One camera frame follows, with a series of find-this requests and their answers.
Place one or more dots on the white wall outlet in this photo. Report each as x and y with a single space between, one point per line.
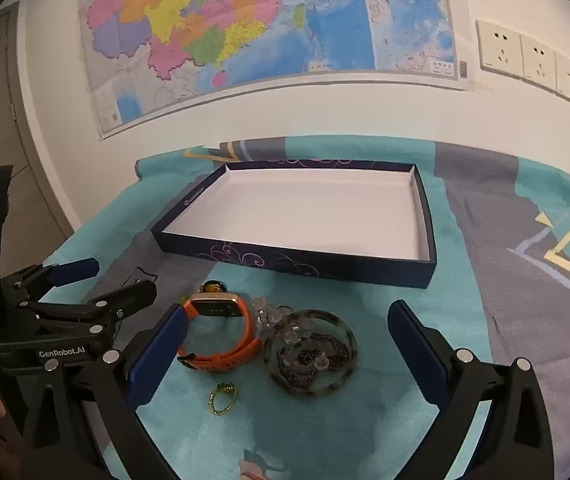
539 64
501 49
569 79

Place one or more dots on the tortoiseshell bangle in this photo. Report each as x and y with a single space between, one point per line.
310 391

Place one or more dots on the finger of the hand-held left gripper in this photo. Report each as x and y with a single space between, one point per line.
130 294
72 270

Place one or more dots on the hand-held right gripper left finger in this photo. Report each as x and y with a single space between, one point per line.
157 355

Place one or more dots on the teal and grey printed blanket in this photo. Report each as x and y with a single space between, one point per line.
447 260

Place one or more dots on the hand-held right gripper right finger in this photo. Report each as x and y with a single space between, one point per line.
415 347

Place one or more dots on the orange smartwatch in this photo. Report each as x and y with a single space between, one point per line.
220 362

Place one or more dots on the dark blue shallow box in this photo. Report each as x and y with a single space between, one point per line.
290 210

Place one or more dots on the colourful wall map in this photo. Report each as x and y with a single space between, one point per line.
215 35

